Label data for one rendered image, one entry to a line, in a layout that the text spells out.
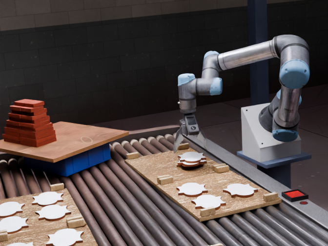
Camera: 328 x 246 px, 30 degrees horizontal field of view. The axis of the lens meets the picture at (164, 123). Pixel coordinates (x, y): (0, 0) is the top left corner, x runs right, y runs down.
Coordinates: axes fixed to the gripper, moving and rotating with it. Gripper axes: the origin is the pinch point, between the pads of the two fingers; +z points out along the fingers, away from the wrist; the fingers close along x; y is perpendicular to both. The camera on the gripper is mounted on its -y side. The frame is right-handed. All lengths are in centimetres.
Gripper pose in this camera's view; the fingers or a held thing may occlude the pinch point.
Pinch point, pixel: (191, 152)
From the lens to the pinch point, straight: 277.6
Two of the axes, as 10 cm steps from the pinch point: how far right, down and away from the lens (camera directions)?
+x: -9.9, 0.9, -0.8
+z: 0.7, 9.7, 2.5
